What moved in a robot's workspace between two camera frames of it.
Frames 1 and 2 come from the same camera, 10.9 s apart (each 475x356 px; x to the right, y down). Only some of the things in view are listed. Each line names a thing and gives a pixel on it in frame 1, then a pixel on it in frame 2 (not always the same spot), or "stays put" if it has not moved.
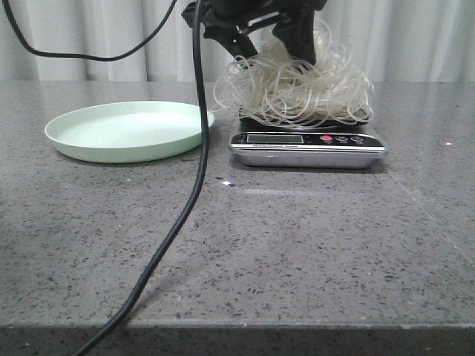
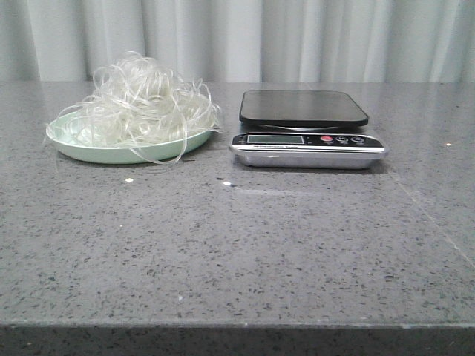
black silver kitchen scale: x=263 y=144 stays put
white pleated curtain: x=397 y=41 stays put
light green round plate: x=130 y=131 stays put
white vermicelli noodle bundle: x=277 y=87 -> x=138 y=101
